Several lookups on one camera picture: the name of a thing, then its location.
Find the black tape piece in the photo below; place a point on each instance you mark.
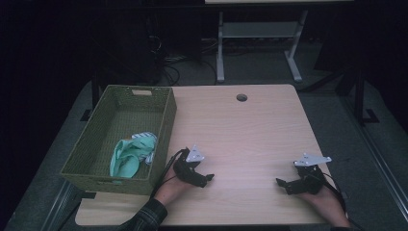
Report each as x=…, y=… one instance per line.
x=89, y=195

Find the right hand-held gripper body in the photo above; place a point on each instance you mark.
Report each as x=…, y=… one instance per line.
x=309, y=178

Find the person's left hand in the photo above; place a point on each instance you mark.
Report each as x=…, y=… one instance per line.
x=171, y=189

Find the white metal table frame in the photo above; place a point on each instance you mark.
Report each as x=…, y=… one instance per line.
x=256, y=30

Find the person's right hand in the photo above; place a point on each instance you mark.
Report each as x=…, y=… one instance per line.
x=327, y=205

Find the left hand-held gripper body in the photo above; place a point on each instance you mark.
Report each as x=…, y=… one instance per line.
x=187, y=168

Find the black metal stand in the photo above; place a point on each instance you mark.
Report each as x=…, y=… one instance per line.
x=361, y=96
x=93, y=96

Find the dark cabinet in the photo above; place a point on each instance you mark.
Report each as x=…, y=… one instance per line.
x=128, y=48

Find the green woven basket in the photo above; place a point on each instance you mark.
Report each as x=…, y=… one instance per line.
x=102, y=173

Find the aluminium floor rail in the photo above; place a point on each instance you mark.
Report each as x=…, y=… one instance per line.
x=381, y=160
x=59, y=205

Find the mint green baby bib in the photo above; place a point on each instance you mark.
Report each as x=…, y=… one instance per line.
x=128, y=157

